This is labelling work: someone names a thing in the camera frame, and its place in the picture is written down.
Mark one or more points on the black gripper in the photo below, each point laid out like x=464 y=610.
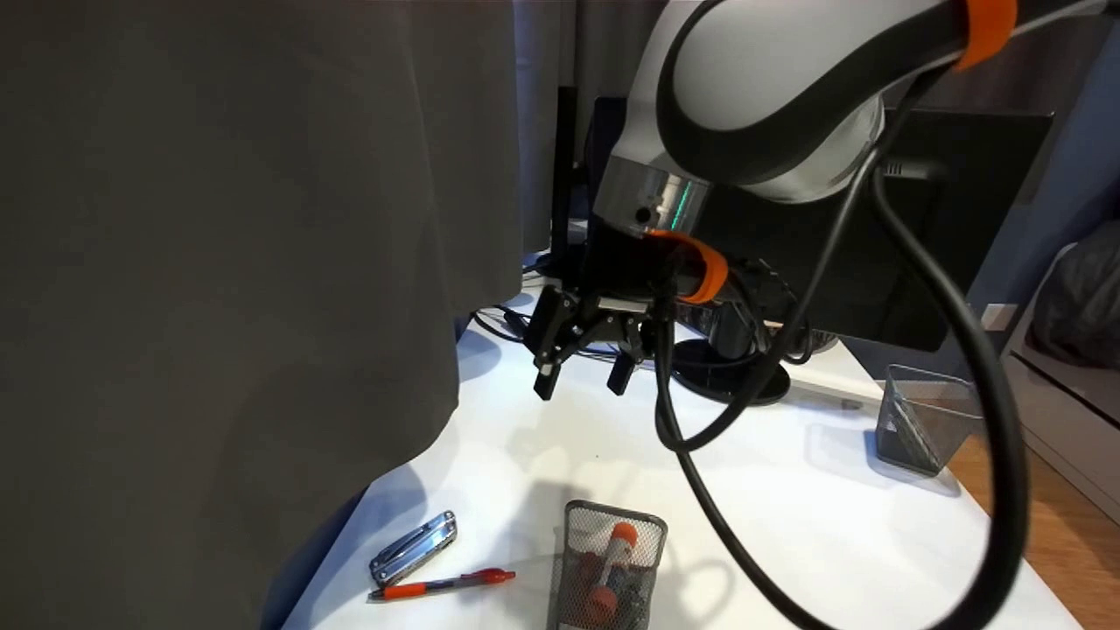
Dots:
x=618 y=274

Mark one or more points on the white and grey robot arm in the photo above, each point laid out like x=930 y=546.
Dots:
x=791 y=70

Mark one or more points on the clear container with cards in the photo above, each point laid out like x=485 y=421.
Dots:
x=923 y=423

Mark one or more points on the dark mug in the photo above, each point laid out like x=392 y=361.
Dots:
x=702 y=371

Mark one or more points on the red pen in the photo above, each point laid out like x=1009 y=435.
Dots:
x=449 y=582

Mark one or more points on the black computer monitor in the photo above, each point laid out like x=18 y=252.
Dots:
x=910 y=257

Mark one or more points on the grey curtain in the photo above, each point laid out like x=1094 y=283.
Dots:
x=232 y=233

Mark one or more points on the dark cushioned furniture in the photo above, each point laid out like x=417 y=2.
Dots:
x=1079 y=302

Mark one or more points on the white wall socket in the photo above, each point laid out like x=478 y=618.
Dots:
x=999 y=315

